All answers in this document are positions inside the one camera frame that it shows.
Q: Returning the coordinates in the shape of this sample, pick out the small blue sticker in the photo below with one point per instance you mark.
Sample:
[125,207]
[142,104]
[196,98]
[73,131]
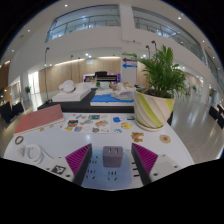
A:
[116,119]

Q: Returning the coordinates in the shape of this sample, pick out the black cloth-covered table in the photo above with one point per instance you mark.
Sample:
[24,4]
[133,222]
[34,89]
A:
[83,107]

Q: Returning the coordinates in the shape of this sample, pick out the white sheet of colourful stickers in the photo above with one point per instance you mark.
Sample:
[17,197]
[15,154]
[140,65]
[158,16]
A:
[87,123]

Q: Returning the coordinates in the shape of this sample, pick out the round yellow sticker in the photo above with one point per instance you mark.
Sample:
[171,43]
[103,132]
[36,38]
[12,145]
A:
[126,126]

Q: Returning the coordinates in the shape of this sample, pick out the blue flat model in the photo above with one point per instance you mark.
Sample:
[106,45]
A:
[108,99]

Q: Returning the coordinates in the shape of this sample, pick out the palm plant in striped pot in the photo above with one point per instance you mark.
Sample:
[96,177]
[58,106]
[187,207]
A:
[155,106]

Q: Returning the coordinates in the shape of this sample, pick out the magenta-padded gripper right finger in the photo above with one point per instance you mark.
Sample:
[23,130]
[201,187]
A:
[165,165]

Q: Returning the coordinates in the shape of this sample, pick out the black piano with purple backdrop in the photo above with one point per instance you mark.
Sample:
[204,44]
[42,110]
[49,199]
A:
[101,76]

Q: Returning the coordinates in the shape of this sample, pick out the brown cut-out sticker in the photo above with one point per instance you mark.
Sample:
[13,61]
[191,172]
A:
[137,136]

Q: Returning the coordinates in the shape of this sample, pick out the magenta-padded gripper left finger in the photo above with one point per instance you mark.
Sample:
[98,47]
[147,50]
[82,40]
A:
[58,165]

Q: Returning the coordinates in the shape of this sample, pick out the white sign with arrows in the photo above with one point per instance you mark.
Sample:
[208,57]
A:
[129,61]

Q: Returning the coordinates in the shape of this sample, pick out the round beige coaster orange centre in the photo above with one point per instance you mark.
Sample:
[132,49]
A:
[165,138]

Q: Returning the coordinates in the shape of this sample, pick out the group of black chairs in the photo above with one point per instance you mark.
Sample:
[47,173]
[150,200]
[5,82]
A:
[10,110]
[218,115]

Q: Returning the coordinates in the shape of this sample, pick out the flat red board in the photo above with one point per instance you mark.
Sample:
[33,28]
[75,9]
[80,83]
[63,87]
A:
[39,120]

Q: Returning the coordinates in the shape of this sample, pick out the grey purple charger block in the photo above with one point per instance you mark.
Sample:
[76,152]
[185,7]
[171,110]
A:
[112,156]

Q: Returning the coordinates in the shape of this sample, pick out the small potted tree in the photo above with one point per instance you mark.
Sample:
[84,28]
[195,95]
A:
[27,89]

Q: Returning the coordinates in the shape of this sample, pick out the light blue power strip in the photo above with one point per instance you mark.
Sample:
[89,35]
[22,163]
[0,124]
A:
[110,176]

